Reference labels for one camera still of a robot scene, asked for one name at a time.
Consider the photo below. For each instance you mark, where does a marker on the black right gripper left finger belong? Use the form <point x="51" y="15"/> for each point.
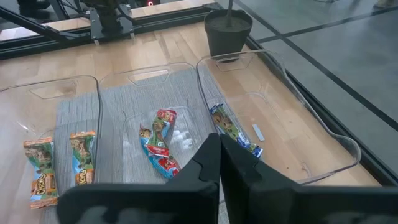
<point x="205" y="168"/>

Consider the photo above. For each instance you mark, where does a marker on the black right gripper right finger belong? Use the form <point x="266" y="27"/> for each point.
<point x="242" y="168"/>

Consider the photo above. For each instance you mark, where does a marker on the red-ended granola bar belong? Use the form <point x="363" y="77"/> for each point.
<point x="164" y="166"/>
<point x="160" y="132"/>

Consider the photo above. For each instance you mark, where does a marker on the blue-ended granola bar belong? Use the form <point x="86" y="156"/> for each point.
<point x="225" y="124"/>

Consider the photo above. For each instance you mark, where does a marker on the orange-ended granola bar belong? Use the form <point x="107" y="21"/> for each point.
<point x="40" y="172"/>
<point x="82" y="157"/>

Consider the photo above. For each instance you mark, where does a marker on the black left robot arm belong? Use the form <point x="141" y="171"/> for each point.
<point x="109" y="18"/>

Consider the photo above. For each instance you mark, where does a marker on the clear plastic bin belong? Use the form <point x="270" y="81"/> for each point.
<point x="18" y="105"/>
<point x="295" y="130"/>
<point x="186" y="93"/>

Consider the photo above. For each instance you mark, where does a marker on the grey woven mat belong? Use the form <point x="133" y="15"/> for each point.
<point x="118" y="130"/>

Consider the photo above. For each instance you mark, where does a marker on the green plant in black pot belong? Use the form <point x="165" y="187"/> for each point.
<point x="227" y="37"/>

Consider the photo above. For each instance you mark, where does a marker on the black aluminium table frame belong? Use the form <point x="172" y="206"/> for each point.
<point x="31" y="49"/>

